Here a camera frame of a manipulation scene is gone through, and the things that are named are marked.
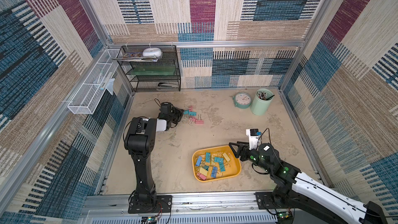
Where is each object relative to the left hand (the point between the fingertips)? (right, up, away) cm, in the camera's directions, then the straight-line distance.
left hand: (184, 109), depth 104 cm
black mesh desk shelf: (-21, +28, +4) cm, 35 cm away
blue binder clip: (+18, -31, -23) cm, 43 cm away
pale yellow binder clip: (+12, -30, -26) cm, 42 cm away
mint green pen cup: (+48, +3, -4) cm, 49 cm away
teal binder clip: (+15, -25, -21) cm, 35 cm away
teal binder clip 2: (+5, -3, +1) cm, 6 cm away
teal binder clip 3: (+22, -27, -20) cm, 40 cm away
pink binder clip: (+10, -9, -2) cm, 13 cm away
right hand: (+26, -15, -28) cm, 41 cm away
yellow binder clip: (+25, -25, -19) cm, 40 cm away
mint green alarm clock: (+40, +6, +7) cm, 41 cm away
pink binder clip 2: (+11, -33, -25) cm, 43 cm away
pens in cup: (+48, +8, -10) cm, 50 cm away
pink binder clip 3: (+4, 0, +4) cm, 5 cm away
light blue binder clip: (+10, -27, -20) cm, 35 cm away
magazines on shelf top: (-26, +31, -12) cm, 43 cm away
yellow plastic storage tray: (+19, -29, -19) cm, 39 cm away
